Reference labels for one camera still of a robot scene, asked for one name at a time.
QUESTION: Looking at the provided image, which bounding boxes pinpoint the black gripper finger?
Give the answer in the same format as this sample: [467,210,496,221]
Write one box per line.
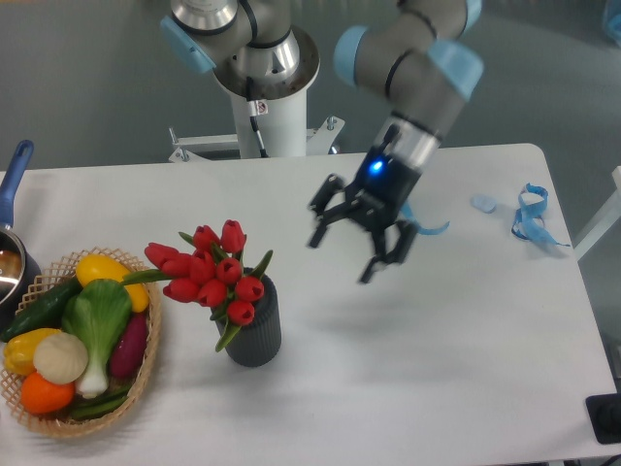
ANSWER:
[308,174,353,249]
[358,219,418,284]

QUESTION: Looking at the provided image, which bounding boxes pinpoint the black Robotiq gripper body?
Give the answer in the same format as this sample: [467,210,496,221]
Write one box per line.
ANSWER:
[334,146,420,238]

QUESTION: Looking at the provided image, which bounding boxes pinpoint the red tulip bouquet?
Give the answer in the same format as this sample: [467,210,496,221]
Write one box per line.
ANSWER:
[120,218,275,353]

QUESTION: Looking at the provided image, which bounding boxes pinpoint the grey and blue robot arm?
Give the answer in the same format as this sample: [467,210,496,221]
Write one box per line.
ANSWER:
[160,1,483,283]

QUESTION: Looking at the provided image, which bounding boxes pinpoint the dark grey ribbed vase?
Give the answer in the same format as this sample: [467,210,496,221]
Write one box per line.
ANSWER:
[211,267,282,368]

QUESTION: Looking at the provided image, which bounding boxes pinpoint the curled blue tape strip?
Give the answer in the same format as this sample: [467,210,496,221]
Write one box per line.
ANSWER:
[401,202,450,236]

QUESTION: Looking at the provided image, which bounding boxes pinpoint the small light-blue cap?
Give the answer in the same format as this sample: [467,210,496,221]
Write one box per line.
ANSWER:
[471,194,497,214]

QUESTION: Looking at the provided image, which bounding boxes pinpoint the yellow squash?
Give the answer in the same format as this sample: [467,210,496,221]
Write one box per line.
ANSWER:
[76,254,150,313]

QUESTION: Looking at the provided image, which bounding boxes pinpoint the black device at edge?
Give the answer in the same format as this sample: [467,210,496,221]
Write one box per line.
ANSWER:
[585,393,620,445]

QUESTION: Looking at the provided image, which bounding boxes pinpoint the purple sweet potato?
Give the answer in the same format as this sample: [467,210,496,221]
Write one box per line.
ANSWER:
[109,314,148,379]

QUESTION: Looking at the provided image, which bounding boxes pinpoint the green bok choy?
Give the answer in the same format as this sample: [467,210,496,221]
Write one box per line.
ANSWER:
[61,279,132,399]

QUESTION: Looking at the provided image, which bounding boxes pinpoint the woven wicker basket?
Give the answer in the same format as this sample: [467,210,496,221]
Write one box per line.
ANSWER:
[1,250,162,439]

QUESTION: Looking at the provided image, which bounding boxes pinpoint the green bean pods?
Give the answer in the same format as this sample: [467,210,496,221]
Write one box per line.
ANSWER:
[69,385,130,421]

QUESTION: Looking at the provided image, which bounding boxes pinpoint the green cucumber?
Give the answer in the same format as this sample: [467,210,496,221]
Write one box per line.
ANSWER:
[1,277,82,343]

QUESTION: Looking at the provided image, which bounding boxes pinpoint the white garlic bulb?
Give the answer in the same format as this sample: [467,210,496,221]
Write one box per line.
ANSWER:
[33,332,88,384]

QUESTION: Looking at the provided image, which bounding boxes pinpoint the yellow bell pepper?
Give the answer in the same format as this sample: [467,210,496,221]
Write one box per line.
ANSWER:
[4,328,61,376]

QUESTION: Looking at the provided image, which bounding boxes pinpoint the orange fruit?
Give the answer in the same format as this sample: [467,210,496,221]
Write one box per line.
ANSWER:
[20,372,75,415]

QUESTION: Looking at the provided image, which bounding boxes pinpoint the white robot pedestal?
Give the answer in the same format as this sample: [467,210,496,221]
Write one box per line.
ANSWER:
[169,89,345,163]

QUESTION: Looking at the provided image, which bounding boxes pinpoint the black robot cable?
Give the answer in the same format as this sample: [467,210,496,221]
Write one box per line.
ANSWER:
[244,76,270,159]

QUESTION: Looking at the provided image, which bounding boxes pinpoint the crumpled blue strap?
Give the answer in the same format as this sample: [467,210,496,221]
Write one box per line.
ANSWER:
[511,183,572,250]

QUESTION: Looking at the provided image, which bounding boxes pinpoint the white frame post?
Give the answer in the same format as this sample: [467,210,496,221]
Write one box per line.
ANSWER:
[573,166,620,260]

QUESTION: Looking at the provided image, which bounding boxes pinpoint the blue-handled saucepan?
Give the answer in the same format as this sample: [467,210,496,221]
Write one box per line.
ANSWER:
[1,140,41,331]

